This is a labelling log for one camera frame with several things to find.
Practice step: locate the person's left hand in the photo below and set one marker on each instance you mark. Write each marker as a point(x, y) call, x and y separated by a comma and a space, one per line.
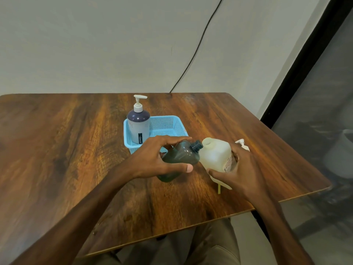
point(146, 162)

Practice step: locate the person's right hand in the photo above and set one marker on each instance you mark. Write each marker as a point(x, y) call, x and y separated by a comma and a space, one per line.
point(245, 176)

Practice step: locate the dark green pump head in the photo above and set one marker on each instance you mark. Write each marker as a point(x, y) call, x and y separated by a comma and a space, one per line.
point(219, 189)

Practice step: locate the white pump head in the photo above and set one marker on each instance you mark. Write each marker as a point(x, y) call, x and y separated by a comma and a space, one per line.
point(244, 144)

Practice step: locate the large translucent bottle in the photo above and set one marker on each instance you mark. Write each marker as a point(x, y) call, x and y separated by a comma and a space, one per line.
point(216, 154)

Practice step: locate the small purple and white bottle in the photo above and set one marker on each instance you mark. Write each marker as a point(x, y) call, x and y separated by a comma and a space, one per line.
point(138, 126)

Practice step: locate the small dark green bottle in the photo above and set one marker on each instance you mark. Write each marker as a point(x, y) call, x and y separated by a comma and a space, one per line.
point(182, 154)

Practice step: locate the blue plastic basket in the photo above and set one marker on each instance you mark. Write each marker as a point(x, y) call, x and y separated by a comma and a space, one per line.
point(165, 126)

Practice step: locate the person's right forearm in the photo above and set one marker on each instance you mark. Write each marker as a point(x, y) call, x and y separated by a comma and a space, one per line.
point(281, 234)

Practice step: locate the person's left forearm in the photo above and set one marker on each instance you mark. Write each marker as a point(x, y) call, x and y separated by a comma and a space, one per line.
point(77, 223)

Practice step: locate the person's beige trousers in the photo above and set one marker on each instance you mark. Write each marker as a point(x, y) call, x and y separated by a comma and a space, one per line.
point(179, 248)

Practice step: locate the white plant pot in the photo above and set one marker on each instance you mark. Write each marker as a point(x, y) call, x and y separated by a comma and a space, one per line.
point(339, 157)

